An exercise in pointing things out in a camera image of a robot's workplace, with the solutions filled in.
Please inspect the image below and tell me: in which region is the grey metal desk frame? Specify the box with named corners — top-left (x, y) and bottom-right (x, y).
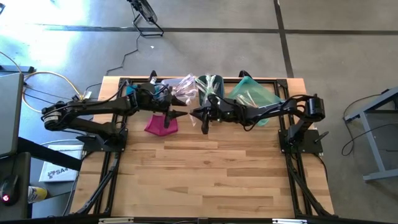
top-left (343, 86), bottom-right (398, 184)

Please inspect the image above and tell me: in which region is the yellow extension cable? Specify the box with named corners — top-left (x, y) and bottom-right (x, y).
top-left (22, 70), bottom-right (85, 115)

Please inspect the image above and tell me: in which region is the black desk beam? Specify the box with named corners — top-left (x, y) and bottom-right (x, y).
top-left (17, 136), bottom-right (84, 172)

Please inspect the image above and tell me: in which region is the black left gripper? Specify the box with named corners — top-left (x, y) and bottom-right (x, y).
top-left (138, 90), bottom-right (188, 129)

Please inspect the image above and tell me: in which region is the yellow white can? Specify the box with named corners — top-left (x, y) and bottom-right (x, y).
top-left (27, 185), bottom-right (49, 204)

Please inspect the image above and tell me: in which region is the silver angle bracket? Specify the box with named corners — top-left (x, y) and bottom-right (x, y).
top-left (272, 218), bottom-right (308, 224)
top-left (98, 217), bottom-right (135, 224)

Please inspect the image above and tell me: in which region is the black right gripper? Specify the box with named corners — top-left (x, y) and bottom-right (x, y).
top-left (190, 95), bottom-right (248, 135)

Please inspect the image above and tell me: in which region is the black floor fan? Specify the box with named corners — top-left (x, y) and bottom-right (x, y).
top-left (126, 0), bottom-right (165, 38)

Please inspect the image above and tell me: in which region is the white printed box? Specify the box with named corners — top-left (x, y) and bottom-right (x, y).
top-left (39, 144), bottom-right (85, 184)

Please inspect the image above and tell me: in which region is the black desk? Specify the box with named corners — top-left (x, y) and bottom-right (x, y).
top-left (0, 151), bottom-right (32, 221)

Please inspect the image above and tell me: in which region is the clear white plastic bin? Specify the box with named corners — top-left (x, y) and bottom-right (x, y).
top-left (160, 76), bottom-right (198, 103)

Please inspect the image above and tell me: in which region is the grey laptop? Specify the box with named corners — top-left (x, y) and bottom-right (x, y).
top-left (0, 72), bottom-right (25, 158)

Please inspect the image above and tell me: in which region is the magenta plastic bin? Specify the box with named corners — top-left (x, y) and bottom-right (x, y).
top-left (144, 114), bottom-right (179, 137)

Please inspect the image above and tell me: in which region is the teal translucent plastic bin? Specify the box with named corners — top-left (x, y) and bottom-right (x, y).
top-left (228, 75), bottom-right (282, 127)

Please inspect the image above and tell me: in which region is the black computer mouse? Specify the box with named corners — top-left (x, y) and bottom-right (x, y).
top-left (0, 175), bottom-right (20, 207)

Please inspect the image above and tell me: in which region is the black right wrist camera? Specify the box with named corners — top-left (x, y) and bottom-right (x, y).
top-left (208, 105), bottom-right (220, 123)

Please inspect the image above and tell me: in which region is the bright blue plastic bin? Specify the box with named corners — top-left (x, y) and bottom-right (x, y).
top-left (126, 83), bottom-right (165, 100)

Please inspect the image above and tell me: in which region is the dark grey plastic bin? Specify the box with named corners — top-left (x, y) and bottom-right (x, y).
top-left (197, 74), bottom-right (225, 107)

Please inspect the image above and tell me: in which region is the black yellow plug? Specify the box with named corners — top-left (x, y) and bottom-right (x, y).
top-left (73, 90), bottom-right (93, 102)

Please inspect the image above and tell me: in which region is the green toothbrush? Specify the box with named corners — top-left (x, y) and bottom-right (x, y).
top-left (194, 77), bottom-right (218, 96)
top-left (206, 74), bottom-right (216, 96)
top-left (211, 80), bottom-right (222, 97)

